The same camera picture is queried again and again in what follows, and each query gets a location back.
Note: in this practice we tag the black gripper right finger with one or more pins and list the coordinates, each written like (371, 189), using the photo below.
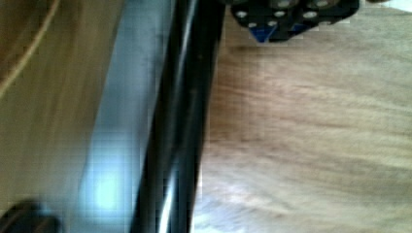
(308, 14)

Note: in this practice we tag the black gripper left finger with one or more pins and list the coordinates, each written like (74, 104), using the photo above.
(257, 18)

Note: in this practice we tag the dark wooden cutting board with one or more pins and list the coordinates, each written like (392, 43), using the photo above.
(313, 135)

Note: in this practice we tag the black metal drawer handle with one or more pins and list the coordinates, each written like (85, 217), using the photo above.
(169, 167)

